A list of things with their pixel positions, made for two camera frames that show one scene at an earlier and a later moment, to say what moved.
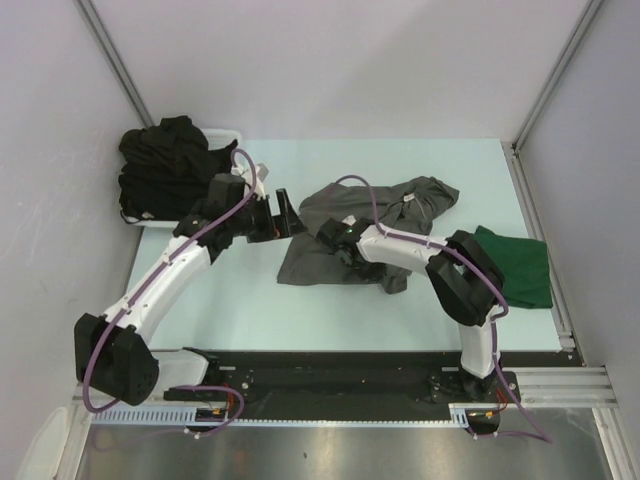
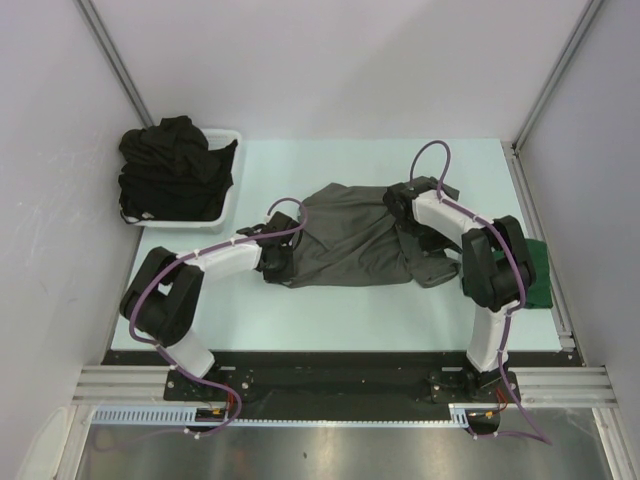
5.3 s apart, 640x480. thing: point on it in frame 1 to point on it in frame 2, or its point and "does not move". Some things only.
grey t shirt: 411,204 does not move
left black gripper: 283,225 to 286,274
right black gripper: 372,272 to 438,245
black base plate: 361,380 does not move
